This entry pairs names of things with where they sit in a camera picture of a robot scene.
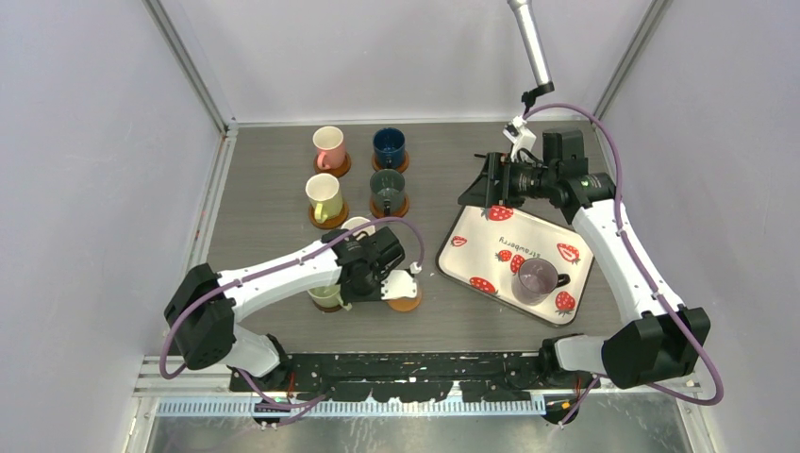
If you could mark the ridged wooden coaster three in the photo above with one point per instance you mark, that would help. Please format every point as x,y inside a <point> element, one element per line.
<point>329,223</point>

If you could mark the yellow-green handled mug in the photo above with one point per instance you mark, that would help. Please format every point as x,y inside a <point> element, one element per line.
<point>325,198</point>

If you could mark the ridged wooden coaster two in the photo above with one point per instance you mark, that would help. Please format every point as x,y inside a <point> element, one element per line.
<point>381,169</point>

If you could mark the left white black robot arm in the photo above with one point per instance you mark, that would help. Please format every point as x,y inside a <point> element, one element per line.
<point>206,310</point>

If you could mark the ridged wooden coaster four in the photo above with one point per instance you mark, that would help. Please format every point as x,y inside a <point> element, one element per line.
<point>387,207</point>

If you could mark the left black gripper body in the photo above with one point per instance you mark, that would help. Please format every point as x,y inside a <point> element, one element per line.
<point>368,290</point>

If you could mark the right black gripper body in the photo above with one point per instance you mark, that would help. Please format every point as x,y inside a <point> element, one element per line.
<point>530,181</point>

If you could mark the dark green mug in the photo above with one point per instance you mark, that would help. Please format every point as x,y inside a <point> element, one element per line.
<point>387,184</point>

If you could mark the black tripod microphone stand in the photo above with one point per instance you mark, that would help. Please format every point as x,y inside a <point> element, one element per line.
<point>529,98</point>

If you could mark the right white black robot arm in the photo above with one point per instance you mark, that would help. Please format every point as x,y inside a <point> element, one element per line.
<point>661,337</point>

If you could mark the aluminium front rail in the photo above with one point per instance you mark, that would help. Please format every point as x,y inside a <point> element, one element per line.
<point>412,381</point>

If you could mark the ridged wooden coaster one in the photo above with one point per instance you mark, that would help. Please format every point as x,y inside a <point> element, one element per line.
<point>340,171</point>

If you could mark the purple mug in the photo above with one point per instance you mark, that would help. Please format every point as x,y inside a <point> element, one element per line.
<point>535,280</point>

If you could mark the pink white red-handled mug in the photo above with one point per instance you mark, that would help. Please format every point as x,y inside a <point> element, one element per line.
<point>361,225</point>

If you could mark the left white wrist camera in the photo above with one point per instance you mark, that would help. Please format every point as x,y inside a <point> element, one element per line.
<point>401,284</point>

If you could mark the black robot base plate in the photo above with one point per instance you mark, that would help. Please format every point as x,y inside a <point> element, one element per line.
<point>406,375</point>

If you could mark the silver microphone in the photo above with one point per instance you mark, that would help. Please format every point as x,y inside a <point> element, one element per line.
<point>523,13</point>

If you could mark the light green mug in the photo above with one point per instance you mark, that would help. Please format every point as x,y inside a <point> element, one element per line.
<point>328,298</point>

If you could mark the dark blue mug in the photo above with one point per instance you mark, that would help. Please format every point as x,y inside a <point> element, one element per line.
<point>389,145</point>

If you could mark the light orange coaster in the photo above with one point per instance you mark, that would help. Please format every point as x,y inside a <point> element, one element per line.
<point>405,304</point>

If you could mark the white strawberry serving tray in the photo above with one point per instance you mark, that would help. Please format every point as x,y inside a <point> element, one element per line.
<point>486,248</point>

